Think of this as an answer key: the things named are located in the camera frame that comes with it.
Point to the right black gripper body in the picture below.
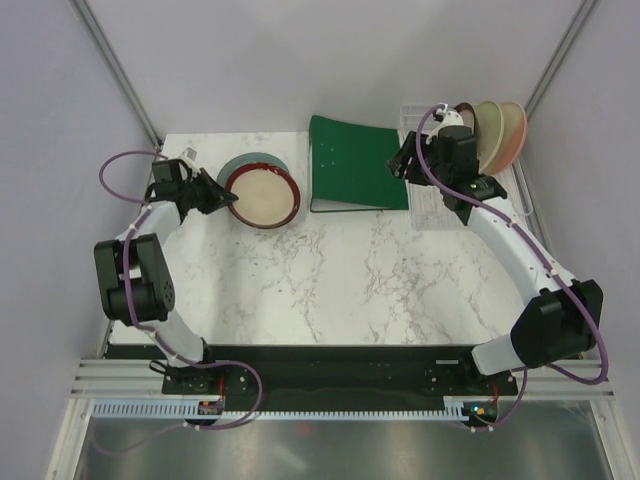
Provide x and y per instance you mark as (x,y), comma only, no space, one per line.
(417,172)

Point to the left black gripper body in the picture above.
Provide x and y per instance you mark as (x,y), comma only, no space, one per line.
(197,194)

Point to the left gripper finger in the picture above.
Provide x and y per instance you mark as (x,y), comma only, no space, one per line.
(211,189)
(212,204)

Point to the grey-blue plate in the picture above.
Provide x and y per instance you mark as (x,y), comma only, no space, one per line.
(245,159)

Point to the red rimmed cream plate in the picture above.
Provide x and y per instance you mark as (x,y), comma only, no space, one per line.
(268,197)

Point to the dark rimmed beige plate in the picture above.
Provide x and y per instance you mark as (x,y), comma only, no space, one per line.
(468,116)

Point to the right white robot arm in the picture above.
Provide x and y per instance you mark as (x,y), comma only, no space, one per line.
(559,324)

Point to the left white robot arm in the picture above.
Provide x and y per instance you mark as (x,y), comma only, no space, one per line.
(135,284)

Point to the pale green plate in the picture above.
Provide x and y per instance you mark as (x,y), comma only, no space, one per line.
(489,132)

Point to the pink and cream plate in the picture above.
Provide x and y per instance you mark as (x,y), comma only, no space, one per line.
(514,137)

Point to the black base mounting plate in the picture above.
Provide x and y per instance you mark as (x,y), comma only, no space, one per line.
(348,377)

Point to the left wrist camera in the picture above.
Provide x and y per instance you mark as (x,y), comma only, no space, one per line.
(189,154)

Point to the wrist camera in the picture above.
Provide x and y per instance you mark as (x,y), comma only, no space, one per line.
(446,116)
(189,154)

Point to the green ring binder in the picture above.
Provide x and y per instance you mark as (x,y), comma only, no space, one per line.
(348,168)

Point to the white wire dish rack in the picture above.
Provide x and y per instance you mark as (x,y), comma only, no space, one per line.
(427,210)

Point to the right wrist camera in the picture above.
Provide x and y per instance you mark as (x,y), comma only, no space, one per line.
(446,116)

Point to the aluminium frame rail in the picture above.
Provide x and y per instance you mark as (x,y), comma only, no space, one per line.
(103,378)

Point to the white slotted cable duct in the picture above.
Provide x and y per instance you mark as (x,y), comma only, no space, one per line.
(175,409)

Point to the left aluminium corner post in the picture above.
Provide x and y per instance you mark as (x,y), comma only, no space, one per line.
(103,46)

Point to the aluminium corner post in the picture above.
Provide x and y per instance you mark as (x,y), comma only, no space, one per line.
(570,36)
(103,46)

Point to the right aluminium corner post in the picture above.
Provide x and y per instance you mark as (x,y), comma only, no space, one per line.
(570,36)

